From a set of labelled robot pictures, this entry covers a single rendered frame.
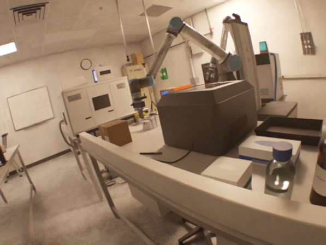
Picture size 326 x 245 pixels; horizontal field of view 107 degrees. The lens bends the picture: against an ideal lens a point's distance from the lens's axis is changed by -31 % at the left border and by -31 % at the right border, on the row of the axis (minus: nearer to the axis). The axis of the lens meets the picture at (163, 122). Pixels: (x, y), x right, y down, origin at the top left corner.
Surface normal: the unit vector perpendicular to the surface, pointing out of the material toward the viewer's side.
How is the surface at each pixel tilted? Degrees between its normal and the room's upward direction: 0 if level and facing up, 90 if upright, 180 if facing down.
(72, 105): 90
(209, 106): 90
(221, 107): 90
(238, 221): 90
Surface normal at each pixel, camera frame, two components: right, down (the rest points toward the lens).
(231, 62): 0.11, 0.27
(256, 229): -0.75, 0.30
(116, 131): 0.60, 0.07
